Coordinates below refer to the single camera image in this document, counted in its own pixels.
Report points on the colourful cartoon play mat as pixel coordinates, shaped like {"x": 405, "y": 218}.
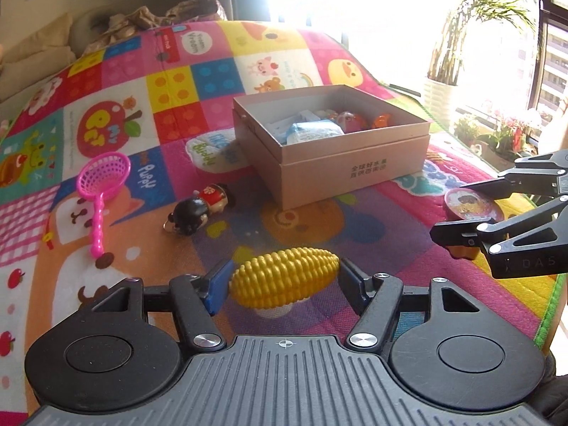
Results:
{"x": 177, "y": 84}

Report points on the small green potted plant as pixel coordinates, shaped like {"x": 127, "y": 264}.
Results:
{"x": 466, "y": 128}

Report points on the potted palm plant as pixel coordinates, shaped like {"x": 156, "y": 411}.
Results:
{"x": 470, "y": 17}

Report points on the round pink tin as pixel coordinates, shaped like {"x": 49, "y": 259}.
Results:
{"x": 470, "y": 206}

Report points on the orange plastic toy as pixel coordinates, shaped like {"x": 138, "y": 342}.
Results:
{"x": 382, "y": 120}

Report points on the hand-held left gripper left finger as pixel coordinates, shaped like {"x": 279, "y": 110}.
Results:
{"x": 219, "y": 284}

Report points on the yellow toy corn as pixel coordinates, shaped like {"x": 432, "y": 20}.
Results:
{"x": 284, "y": 277}

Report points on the blue white tissue packet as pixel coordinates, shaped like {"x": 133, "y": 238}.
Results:
{"x": 310, "y": 132}

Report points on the cream pillow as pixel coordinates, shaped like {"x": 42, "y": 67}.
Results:
{"x": 35, "y": 49}

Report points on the pink red potted flowers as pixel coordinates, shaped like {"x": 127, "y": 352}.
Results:
{"x": 510, "y": 133}

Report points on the white ribbed planter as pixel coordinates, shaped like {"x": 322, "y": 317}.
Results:
{"x": 439, "y": 100}

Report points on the pink cardboard box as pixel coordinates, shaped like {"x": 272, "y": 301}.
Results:
{"x": 319, "y": 173}

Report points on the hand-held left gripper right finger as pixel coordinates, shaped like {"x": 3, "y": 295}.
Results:
{"x": 350, "y": 280}

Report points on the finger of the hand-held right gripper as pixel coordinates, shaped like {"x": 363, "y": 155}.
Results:
{"x": 461, "y": 233}
{"x": 497, "y": 186}

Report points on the pink white toy figure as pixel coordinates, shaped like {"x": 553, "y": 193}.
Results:
{"x": 350, "y": 122}

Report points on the pink toy net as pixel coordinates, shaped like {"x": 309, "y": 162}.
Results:
{"x": 100, "y": 217}

